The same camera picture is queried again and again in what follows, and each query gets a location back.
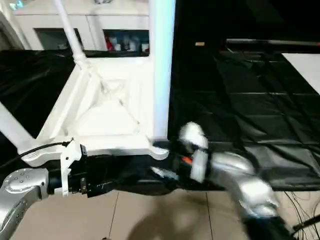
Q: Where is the white plastic table top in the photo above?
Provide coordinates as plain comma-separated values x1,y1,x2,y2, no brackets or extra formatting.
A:
18,56,170,168

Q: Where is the white tapered table leg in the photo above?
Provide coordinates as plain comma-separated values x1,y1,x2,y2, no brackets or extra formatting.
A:
52,0,90,68
0,102,36,153
148,0,177,141

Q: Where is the black work mat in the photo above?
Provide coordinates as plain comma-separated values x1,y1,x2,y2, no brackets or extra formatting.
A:
0,48,320,197

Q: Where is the black stand pole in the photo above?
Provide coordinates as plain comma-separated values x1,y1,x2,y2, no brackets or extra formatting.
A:
293,216,320,231

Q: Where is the white sideboard cabinet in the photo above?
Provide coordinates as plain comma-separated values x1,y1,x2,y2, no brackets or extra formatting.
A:
13,7,151,52

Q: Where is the dark metal bar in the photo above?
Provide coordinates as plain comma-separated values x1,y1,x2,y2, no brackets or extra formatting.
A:
226,38,320,48

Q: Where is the white flat board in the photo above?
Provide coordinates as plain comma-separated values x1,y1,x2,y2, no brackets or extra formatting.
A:
281,52,320,95

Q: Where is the teal white plastic object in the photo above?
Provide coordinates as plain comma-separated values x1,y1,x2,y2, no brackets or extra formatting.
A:
9,0,25,11

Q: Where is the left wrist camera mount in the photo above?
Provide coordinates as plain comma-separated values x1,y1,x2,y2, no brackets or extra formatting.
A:
59,138,88,197

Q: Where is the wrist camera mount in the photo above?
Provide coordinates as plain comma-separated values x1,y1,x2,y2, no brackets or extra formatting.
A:
59,138,88,197
178,121,213,182

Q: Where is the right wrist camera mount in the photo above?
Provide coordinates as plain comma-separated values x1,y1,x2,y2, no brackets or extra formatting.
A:
178,121,213,182

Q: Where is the robot arm base with cables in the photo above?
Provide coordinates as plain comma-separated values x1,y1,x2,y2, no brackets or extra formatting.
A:
284,192,320,240

